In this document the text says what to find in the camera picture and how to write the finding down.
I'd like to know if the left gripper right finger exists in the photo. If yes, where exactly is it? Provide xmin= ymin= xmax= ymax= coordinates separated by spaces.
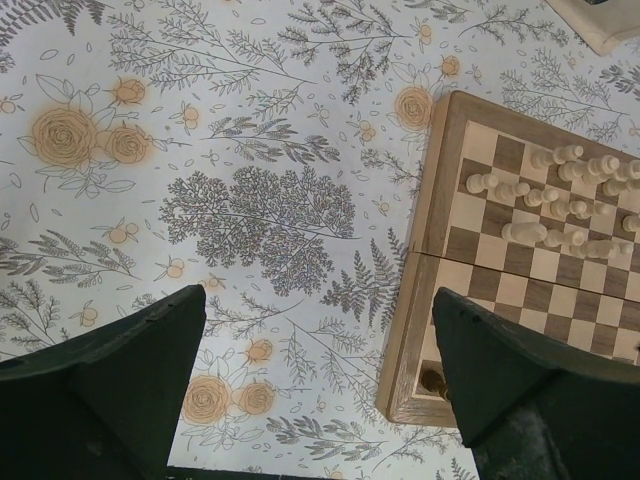
xmin=432 ymin=287 xmax=639 ymax=479

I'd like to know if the white chess knight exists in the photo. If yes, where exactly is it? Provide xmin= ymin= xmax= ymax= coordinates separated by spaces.
xmin=501 ymin=222 xmax=548 ymax=244

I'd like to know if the wooden chess board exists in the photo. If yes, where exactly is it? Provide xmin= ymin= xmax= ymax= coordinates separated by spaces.
xmin=376 ymin=91 xmax=639 ymax=427

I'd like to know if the floral table mat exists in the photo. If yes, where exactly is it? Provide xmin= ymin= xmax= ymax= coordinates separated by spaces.
xmin=1 ymin=1 xmax=639 ymax=479

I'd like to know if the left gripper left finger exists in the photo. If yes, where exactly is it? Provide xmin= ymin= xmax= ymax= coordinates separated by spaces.
xmin=1 ymin=285 xmax=206 ymax=479

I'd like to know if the dark chess rook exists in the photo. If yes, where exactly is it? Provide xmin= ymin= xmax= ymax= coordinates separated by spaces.
xmin=420 ymin=369 xmax=450 ymax=402

